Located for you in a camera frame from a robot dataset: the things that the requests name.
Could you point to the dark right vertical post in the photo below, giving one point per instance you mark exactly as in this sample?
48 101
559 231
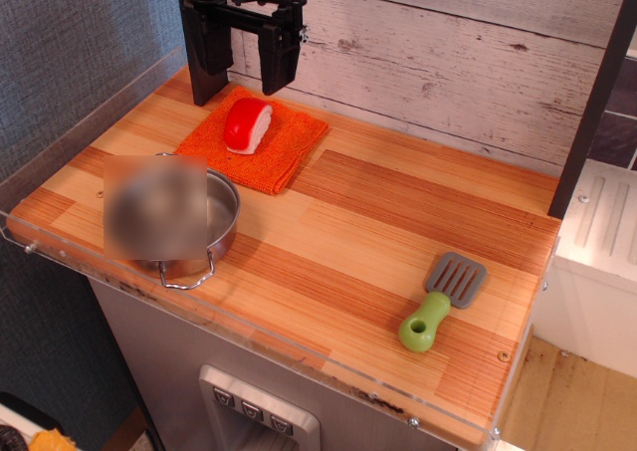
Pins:
606 77

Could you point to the yellow black object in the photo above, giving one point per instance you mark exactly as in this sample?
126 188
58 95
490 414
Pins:
46 440

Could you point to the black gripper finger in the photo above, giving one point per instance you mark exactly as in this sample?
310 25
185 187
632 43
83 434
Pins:
279 44
208 42

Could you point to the orange cloth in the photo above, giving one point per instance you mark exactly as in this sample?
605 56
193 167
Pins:
290 138

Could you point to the silver dispenser button panel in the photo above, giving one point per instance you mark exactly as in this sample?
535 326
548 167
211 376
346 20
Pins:
249 411

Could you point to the grey toy fridge cabinet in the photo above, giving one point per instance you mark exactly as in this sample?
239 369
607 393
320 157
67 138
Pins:
165 354

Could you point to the stainless steel pan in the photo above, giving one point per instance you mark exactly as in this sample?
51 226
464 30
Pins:
169 216

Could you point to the white toy sink unit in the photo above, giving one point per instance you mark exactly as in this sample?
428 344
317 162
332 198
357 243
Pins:
587 301

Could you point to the red white toy sushi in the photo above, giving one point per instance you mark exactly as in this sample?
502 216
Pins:
246 124

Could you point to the clear acrylic table guard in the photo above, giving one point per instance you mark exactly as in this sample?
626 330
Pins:
321 276

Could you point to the grey green toy spatula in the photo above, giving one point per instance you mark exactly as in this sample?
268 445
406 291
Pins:
454 283

